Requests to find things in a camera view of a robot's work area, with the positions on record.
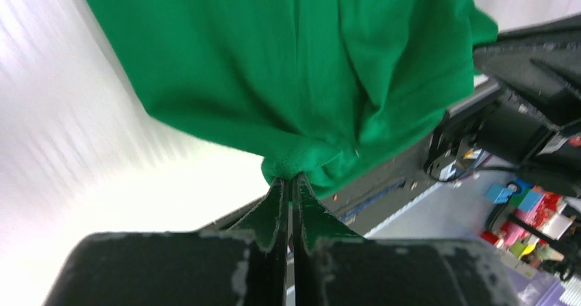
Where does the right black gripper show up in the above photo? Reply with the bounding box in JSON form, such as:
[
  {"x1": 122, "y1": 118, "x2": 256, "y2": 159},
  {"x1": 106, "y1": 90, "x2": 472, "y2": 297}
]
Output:
[{"x1": 473, "y1": 14, "x2": 580, "y2": 195}]

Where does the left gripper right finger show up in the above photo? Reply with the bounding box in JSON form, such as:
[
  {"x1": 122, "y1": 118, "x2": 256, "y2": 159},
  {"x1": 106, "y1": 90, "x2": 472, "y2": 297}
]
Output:
[{"x1": 291, "y1": 174, "x2": 519, "y2": 305}]

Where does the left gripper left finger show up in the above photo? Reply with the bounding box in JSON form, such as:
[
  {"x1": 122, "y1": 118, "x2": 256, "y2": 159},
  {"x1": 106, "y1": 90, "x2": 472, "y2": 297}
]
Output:
[{"x1": 45, "y1": 179, "x2": 290, "y2": 305}]

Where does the green t-shirt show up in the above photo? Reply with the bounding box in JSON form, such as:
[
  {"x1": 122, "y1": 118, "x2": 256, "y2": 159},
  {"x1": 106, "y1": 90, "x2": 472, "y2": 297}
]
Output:
[{"x1": 86, "y1": 0, "x2": 498, "y2": 198}]

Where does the colourful background clutter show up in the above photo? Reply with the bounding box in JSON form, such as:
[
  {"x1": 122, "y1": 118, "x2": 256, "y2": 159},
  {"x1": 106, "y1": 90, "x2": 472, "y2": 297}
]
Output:
[{"x1": 480, "y1": 179, "x2": 580, "y2": 282}]

